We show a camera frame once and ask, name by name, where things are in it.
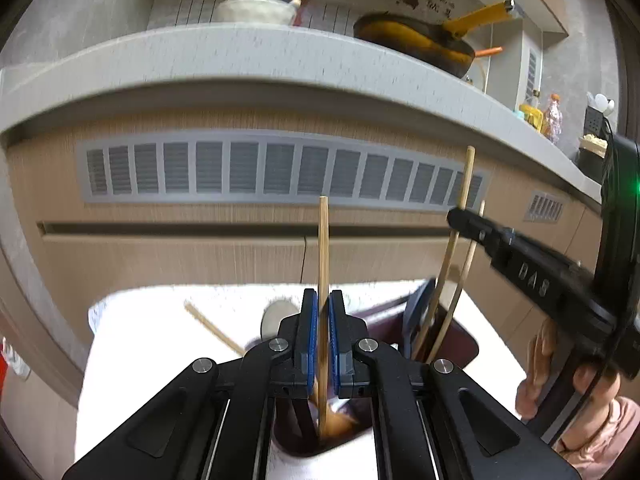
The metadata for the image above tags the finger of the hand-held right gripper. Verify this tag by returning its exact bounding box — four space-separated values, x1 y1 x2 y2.
446 207 516 256

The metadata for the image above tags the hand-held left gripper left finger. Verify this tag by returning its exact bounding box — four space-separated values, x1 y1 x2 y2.
62 289 319 480

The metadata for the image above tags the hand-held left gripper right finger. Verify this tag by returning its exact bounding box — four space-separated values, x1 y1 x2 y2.
328 289 581 480

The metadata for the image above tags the wooden chopstick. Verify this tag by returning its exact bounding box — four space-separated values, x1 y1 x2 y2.
427 200 487 362
317 196 331 436
184 301 246 356
415 146 476 357

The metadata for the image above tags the light blue plastic spoon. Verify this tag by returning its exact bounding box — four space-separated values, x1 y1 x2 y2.
402 279 437 356

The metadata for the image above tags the maroon utensil holder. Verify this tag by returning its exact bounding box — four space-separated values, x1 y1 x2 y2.
270 292 478 458

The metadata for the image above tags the person's right forearm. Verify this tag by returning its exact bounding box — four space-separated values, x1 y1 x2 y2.
552 395 640 480

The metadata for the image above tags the person's right hand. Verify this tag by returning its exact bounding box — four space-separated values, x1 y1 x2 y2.
515 320 618 418

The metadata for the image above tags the small grey vent grille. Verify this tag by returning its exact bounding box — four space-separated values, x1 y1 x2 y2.
523 191 566 224

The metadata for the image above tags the bottle with yellow label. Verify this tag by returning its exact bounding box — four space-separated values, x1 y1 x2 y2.
520 90 546 134

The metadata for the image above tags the black container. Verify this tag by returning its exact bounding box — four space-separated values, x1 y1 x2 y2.
577 135 609 182

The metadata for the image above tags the clear bottle with orange cap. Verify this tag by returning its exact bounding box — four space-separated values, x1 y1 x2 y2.
544 92 564 144

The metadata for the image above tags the wooden cabinet front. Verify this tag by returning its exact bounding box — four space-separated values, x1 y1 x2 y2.
0 105 608 411

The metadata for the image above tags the black perforated caddy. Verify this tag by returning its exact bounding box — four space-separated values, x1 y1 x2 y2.
585 92 619 132

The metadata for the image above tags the white towel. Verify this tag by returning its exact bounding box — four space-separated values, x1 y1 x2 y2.
75 280 501 480

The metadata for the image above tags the long grey vent grille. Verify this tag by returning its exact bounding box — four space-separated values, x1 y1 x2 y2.
75 132 491 209

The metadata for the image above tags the grey kitchen counter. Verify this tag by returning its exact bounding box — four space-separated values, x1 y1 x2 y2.
0 22 603 206

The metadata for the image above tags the white bowl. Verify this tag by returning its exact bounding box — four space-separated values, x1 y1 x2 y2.
215 0 298 26

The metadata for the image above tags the yellow gas hose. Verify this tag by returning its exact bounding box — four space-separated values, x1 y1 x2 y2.
475 57 492 94

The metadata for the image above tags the wall vent grille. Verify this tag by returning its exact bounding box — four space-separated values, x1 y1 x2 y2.
525 47 544 102

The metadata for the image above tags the frying pan with yellow handle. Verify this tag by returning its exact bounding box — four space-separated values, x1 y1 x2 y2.
352 0 519 79

